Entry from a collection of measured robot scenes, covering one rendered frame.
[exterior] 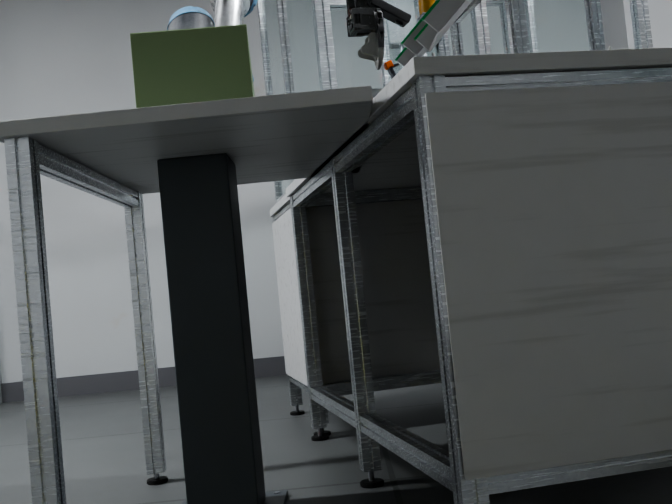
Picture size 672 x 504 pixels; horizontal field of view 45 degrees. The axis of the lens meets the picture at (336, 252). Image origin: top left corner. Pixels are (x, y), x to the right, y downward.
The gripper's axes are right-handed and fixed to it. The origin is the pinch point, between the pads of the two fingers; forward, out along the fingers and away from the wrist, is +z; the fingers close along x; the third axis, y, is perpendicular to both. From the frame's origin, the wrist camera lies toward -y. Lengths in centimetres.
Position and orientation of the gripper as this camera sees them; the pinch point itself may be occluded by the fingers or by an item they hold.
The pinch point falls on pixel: (380, 64)
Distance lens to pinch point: 215.0
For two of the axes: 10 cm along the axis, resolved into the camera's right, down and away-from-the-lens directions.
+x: 2.0, -0.7, -9.8
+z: 1.0, 9.9, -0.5
